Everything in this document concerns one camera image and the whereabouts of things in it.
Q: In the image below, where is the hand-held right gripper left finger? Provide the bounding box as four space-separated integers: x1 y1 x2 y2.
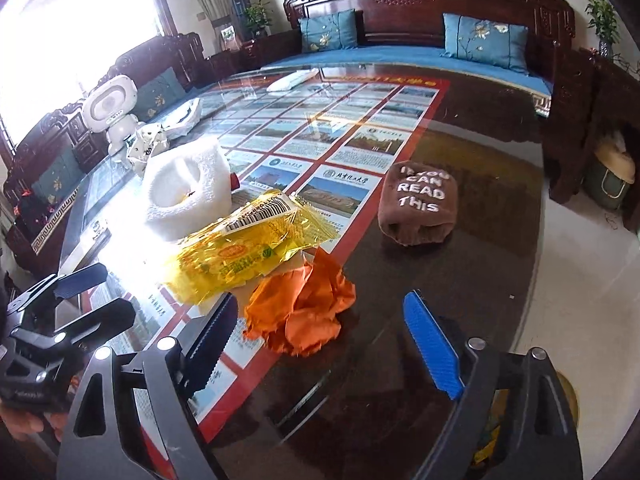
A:
56 292 240 480

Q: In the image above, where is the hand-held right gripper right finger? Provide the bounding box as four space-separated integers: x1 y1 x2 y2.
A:
403 291 583 480

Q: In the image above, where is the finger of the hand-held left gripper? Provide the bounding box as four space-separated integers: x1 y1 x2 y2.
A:
60 297 137 346
15 262 108 311

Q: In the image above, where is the orange wrapper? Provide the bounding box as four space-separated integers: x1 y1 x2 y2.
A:
242 249 357 358

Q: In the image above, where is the yellow plastic wrapper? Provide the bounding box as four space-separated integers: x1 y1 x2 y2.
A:
162 189 342 307

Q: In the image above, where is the gold round trash bin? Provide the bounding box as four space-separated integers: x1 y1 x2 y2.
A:
472 371 581 467

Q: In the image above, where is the person's left hand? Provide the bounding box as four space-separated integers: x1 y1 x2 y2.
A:
0 406 76 442

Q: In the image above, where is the teal floral armchair cushion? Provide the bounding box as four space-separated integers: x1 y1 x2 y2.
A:
32 152 84 206
132 67 187 119

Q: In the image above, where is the white foam block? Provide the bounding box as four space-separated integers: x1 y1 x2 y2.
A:
142 135 236 242

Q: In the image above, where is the brown printed sock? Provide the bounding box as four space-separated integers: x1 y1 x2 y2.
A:
378 161 460 247

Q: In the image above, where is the carved wooden armchair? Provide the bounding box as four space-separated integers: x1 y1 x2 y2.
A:
0 32 207 272

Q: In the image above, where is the white robot toy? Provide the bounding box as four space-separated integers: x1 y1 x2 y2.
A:
81 76 140 157

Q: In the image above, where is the blue and white packet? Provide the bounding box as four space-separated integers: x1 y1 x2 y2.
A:
160 97 204 139

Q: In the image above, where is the red-bordered picture poster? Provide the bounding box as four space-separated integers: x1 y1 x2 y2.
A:
90 72 452 441

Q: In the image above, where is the yellow and green basket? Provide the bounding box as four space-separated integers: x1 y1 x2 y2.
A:
585 132 637 211

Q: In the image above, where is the dark wooden side cabinet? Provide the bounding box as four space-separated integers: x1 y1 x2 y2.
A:
547 47 640 207

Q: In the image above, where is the blue seat cushion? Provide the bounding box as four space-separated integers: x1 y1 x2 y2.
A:
260 45 554 97

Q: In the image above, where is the dark wooden corner table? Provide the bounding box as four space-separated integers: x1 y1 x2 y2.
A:
240 30 304 69

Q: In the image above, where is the blue floral pillow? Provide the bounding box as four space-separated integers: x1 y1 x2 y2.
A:
299 9 360 54
442 12 530 74

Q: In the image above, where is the black tower speaker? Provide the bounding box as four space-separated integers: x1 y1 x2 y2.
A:
229 0 249 44

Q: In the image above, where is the potted green plant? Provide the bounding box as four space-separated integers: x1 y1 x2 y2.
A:
242 0 274 39

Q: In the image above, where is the green plant in patterned vase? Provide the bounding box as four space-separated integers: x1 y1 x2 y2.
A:
577 0 621 59

